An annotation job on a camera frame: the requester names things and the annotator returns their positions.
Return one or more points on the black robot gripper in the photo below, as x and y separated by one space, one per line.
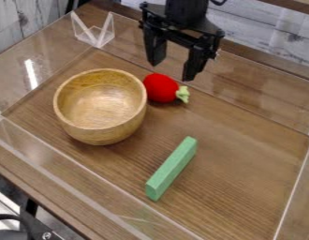
180 21

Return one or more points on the red plush strawberry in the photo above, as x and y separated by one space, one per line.
164 89

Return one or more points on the wooden bowl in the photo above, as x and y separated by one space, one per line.
100 105

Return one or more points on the green rectangular block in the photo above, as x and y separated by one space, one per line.
170 168

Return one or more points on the black table leg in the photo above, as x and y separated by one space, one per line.
30 207

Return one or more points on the clear acrylic corner bracket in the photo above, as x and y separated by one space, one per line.
96 36

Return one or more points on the clear acrylic tray wall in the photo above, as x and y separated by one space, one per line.
96 207

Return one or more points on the black metal base plate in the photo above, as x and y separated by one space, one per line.
40 231

